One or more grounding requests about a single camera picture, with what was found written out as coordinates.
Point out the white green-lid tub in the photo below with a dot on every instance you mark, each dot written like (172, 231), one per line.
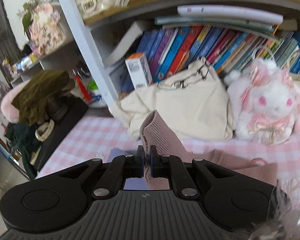
(96, 95)

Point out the olive green cloth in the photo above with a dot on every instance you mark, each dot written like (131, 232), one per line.
(37, 92)

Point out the pink flower bouquet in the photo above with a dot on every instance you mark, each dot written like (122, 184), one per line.
(45, 27)

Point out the cream printed t-shirt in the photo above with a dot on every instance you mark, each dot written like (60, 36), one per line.
(185, 105)

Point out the dark green cloth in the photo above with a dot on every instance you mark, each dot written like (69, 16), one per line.
(22, 142)

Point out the grey fluffy fur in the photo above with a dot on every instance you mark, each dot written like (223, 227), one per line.
(282, 217)

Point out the white wooden bookshelf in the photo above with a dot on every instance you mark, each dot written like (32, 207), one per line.
(75, 25)

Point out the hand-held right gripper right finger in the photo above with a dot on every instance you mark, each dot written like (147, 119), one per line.
(153, 163)

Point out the white flat tablet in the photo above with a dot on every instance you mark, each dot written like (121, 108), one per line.
(227, 13)

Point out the black flat case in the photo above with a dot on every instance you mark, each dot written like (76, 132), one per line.
(71, 120)

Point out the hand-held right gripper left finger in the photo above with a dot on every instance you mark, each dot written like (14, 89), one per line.
(140, 163)

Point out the row of colourful books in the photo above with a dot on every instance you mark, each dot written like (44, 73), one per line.
(180, 45)

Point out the white barcode box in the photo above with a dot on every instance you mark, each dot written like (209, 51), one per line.
(137, 70)

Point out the thick grey leaning book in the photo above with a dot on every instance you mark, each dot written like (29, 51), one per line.
(130, 42)

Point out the dark round container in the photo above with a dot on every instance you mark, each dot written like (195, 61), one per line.
(57, 108)

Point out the teal flat folder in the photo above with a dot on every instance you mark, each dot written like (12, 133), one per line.
(190, 21)

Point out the pink fluffy cloth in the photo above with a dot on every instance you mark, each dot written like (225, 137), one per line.
(7, 105)

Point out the purple and brown knit sweater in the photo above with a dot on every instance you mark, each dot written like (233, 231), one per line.
(160, 135)

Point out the cream wristwatch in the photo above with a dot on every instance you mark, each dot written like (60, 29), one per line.
(43, 131)

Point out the white pink plush bunny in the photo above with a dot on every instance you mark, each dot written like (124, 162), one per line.
(272, 105)

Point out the pink checked desk mat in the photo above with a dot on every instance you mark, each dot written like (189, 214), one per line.
(90, 135)

